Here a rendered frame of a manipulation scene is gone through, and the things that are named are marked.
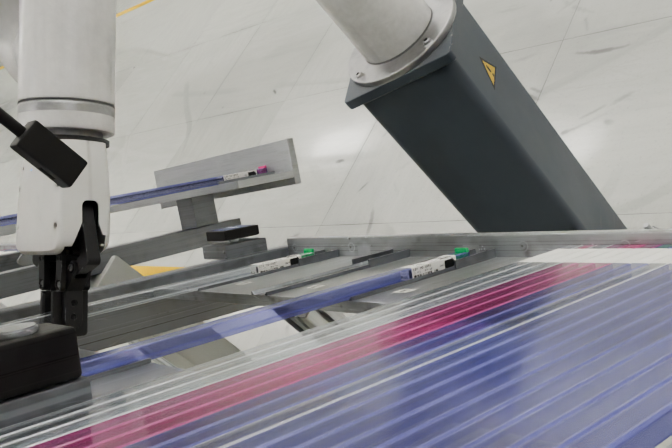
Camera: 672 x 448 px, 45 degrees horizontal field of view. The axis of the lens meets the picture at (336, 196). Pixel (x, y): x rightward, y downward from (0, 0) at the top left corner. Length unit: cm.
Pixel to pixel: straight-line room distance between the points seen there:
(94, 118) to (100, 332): 24
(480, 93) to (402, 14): 16
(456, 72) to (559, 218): 34
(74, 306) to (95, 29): 24
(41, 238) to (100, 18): 20
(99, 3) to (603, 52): 161
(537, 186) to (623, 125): 67
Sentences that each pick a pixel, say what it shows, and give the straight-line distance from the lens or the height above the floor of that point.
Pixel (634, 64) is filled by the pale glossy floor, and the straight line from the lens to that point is 211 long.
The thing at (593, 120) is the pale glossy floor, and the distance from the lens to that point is 202.
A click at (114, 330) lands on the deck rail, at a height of 87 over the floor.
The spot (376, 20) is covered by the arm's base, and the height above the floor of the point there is 78.
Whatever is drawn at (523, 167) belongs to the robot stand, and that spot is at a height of 45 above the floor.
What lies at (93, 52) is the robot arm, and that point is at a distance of 76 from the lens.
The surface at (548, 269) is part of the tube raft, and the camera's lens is 63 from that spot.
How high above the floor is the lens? 124
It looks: 31 degrees down
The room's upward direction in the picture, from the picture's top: 45 degrees counter-clockwise
